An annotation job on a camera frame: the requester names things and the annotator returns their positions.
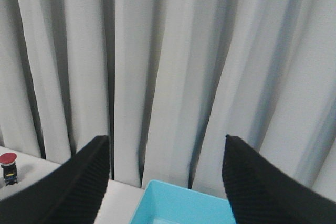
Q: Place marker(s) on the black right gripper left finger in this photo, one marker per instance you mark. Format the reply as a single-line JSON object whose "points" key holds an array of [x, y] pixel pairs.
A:
{"points": [[72, 193]]}

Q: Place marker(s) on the red push button back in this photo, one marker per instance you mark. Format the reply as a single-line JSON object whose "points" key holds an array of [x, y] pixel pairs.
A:
{"points": [[8, 164]]}

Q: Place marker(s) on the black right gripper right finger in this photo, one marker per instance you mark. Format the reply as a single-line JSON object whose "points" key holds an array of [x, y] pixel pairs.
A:
{"points": [[258, 192]]}

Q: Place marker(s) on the white pleated curtain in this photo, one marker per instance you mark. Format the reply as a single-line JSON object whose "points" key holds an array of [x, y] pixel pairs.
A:
{"points": [[167, 80]]}

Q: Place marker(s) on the light blue plastic box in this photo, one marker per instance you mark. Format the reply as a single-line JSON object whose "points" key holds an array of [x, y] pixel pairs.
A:
{"points": [[167, 203]]}

